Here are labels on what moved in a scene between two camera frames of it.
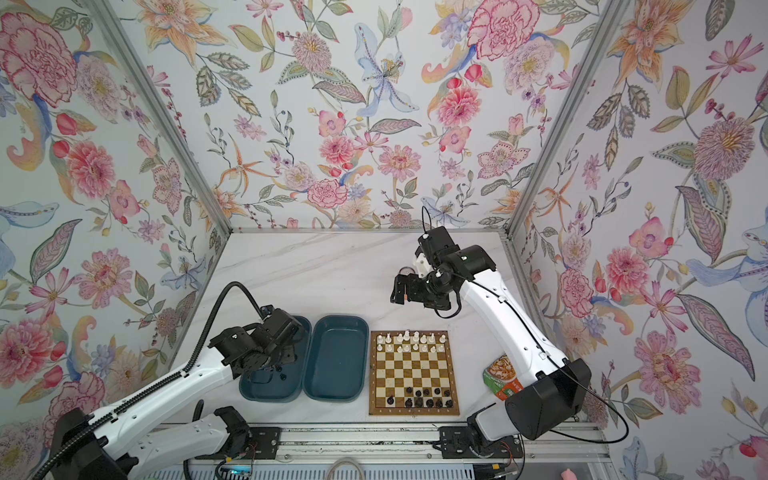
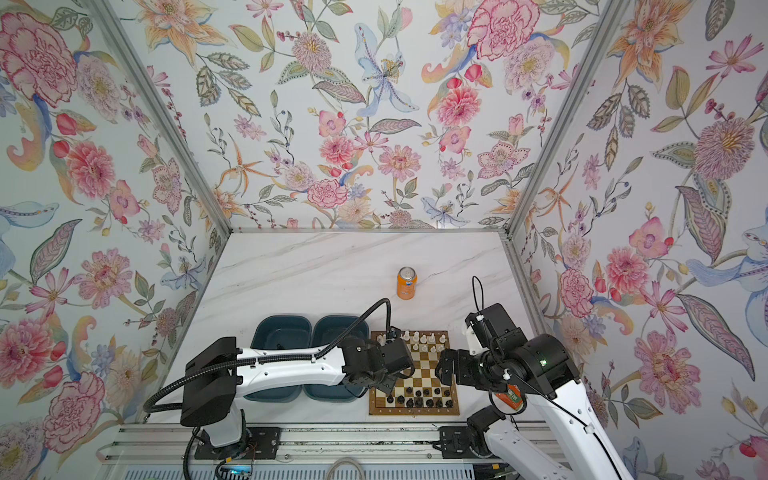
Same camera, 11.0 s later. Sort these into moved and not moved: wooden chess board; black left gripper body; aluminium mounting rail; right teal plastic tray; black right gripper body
Moved: black left gripper body; black right gripper body
Not moved: wooden chess board; right teal plastic tray; aluminium mounting rail
